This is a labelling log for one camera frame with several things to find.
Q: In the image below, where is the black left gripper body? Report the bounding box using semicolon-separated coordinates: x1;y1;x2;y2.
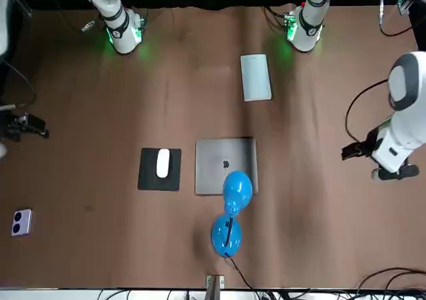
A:
357;128;383;157

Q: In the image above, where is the silver grey laptop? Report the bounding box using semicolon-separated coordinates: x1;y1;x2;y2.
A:
194;138;259;196

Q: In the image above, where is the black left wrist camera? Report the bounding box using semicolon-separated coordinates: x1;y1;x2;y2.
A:
372;163;420;182

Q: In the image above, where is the blue desk lamp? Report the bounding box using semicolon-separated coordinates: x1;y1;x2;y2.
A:
210;170;254;258

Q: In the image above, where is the purple flip phone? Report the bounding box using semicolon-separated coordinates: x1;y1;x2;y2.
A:
11;208;33;237

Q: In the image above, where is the black square mouse pad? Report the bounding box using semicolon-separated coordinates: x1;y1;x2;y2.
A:
137;147;182;192

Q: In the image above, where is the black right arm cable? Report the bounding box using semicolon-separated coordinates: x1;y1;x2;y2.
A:
0;0;97;111

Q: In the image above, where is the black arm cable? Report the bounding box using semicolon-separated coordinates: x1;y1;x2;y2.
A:
0;0;97;111
345;0;415;144

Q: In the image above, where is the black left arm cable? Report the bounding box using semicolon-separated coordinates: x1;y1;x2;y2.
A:
345;0;415;144

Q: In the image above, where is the white computer mouse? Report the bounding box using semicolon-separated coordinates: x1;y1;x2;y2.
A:
156;148;171;178

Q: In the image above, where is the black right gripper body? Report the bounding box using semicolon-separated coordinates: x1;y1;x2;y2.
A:
0;112;27;143

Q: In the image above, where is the grey aluminium post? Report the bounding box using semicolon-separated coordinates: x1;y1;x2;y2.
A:
205;274;224;300

